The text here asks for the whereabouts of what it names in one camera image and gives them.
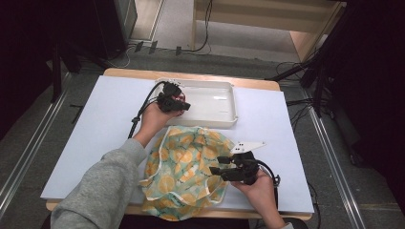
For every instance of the person's right hand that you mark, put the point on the person's right hand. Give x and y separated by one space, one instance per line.
262 194

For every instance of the black metal stand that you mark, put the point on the black metal stand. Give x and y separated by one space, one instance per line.
315 70

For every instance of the white table cover sheet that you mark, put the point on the white table cover sheet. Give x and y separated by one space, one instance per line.
105 127

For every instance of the person's left hand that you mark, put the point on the person's left hand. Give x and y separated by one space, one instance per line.
154 119

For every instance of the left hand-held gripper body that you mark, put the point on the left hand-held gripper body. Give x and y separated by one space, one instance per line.
165 101

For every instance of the wooden table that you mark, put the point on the wooden table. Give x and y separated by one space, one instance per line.
191 75

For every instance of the black curtain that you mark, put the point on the black curtain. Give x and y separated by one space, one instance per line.
25 57

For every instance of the lemon print cloth bag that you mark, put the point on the lemon print cloth bag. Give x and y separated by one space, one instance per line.
184 168

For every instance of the white plastic tray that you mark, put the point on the white plastic tray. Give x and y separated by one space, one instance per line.
210 101

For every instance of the metal floor rail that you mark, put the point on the metal floor rail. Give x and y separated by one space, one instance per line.
28 143
337 165

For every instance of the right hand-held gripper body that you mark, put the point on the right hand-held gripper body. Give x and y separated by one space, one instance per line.
243 168

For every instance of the dark cabinet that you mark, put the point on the dark cabinet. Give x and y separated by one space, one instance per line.
114 25

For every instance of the light wooden shelf unit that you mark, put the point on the light wooden shelf unit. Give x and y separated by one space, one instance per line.
254 19

